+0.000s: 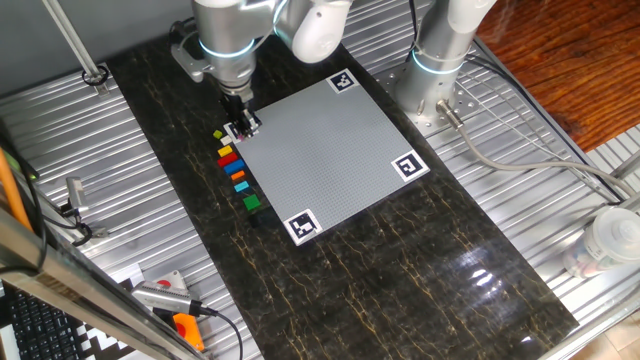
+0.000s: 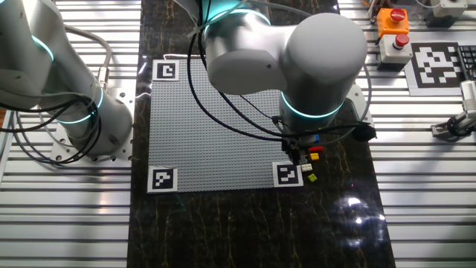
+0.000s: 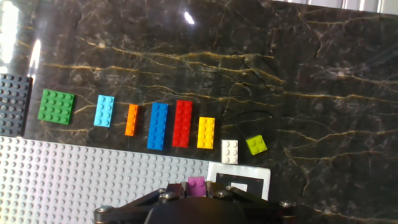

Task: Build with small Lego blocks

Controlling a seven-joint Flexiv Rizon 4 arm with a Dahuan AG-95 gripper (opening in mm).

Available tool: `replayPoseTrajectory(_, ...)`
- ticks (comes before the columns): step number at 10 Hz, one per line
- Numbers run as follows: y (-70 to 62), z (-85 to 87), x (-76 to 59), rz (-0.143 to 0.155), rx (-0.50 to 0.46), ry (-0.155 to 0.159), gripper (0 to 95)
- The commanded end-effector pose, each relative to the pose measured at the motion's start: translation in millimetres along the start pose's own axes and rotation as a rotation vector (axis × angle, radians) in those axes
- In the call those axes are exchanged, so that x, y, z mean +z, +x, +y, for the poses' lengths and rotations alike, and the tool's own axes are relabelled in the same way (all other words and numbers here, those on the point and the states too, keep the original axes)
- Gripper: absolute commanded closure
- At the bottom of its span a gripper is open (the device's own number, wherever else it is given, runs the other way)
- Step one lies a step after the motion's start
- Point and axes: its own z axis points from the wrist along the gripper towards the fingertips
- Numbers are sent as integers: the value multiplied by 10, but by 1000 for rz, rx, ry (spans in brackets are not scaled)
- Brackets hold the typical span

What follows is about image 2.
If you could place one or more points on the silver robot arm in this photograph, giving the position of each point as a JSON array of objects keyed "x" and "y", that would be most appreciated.
[{"x": 323, "y": 59}]

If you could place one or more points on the black white fiducial marker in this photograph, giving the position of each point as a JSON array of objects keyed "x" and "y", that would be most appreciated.
[
  {"x": 165, "y": 70},
  {"x": 162, "y": 179},
  {"x": 287, "y": 175}
]

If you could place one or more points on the metal camera mount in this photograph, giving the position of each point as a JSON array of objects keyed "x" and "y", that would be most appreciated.
[{"x": 451, "y": 128}]

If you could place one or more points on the grey Lego baseplate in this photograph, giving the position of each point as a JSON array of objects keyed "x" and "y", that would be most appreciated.
[{"x": 208, "y": 149}]

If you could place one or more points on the black marble pattern mat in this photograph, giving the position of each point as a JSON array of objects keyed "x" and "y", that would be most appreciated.
[{"x": 241, "y": 231}]

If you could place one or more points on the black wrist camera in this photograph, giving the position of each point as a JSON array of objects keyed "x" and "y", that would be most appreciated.
[{"x": 363, "y": 132}]

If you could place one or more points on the orange emergency stop box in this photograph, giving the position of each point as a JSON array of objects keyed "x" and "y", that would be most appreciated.
[{"x": 390, "y": 24}]

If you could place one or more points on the white Lego brick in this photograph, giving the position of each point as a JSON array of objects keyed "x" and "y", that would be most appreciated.
[{"x": 307, "y": 167}]

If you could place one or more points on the lime green Lego brick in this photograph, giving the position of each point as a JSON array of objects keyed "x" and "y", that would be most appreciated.
[{"x": 312, "y": 178}]

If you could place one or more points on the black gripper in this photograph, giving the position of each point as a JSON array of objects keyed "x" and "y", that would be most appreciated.
[{"x": 297, "y": 140}]

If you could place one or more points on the blue long Lego brick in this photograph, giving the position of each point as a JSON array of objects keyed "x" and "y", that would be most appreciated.
[{"x": 317, "y": 138}]

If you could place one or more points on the red long Lego brick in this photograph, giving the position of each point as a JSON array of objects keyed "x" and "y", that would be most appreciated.
[{"x": 317, "y": 149}]

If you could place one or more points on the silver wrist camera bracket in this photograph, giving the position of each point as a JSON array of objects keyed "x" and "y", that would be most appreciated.
[{"x": 359, "y": 106}]

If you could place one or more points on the grey emergency stop box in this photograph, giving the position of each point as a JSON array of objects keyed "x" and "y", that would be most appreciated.
[{"x": 394, "y": 54}]

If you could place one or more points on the aluminium robot mounting plate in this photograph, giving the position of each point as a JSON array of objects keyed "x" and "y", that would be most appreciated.
[{"x": 125, "y": 97}]

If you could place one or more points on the black keyboard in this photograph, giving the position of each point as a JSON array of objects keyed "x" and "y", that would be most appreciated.
[{"x": 468, "y": 59}]

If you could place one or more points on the large fiducial marker sheet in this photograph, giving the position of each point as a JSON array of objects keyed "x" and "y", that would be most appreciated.
[{"x": 435, "y": 63}]

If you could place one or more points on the yellow Lego brick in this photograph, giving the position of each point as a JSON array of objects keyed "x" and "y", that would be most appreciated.
[{"x": 314, "y": 156}]

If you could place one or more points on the white box device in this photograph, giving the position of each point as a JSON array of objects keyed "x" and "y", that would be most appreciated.
[{"x": 446, "y": 9}]

